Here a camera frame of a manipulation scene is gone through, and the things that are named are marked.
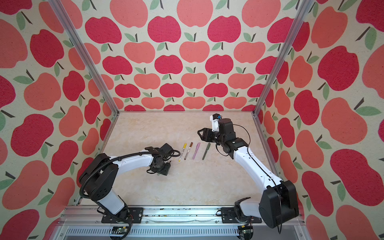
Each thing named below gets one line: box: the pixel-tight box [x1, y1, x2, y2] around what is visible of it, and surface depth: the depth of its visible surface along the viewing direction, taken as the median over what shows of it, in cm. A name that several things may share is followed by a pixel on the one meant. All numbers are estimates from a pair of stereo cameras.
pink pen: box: [192, 142, 201, 160], surface depth 100 cm
